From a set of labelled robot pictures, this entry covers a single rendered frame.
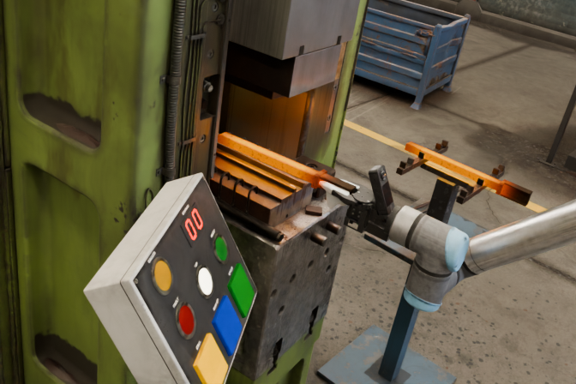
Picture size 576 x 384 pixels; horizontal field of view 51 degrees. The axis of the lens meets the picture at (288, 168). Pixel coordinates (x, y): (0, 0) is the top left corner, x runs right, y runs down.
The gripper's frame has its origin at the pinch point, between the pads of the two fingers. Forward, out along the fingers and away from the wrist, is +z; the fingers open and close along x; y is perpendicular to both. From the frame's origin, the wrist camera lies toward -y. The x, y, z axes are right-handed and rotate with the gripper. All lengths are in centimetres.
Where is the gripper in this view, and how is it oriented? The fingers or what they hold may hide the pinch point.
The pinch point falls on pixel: (327, 180)
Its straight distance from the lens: 151.2
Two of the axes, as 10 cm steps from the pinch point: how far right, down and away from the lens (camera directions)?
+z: -8.1, -3.9, 4.4
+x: 5.6, -3.0, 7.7
